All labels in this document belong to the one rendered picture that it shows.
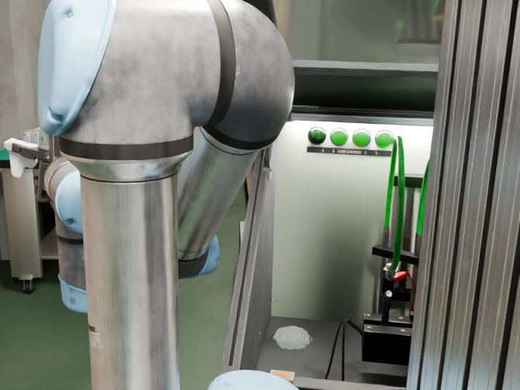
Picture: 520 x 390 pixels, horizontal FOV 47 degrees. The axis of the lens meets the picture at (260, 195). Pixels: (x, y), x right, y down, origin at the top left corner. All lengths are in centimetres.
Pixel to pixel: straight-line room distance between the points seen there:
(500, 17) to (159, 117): 26
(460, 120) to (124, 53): 25
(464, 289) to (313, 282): 138
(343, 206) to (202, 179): 105
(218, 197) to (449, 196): 33
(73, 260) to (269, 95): 39
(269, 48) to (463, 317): 27
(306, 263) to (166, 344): 120
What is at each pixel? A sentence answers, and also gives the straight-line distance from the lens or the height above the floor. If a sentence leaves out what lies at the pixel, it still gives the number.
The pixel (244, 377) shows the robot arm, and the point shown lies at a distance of 73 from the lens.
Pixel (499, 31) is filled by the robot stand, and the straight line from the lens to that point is 38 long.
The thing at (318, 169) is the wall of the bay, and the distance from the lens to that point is 167.
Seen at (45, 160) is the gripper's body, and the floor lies 145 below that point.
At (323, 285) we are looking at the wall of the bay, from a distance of 178.
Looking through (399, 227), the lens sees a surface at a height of 128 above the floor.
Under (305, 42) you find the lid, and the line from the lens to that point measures 139.
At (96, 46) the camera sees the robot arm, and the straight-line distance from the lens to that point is 48.
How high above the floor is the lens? 166
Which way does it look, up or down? 15 degrees down
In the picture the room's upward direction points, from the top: 1 degrees clockwise
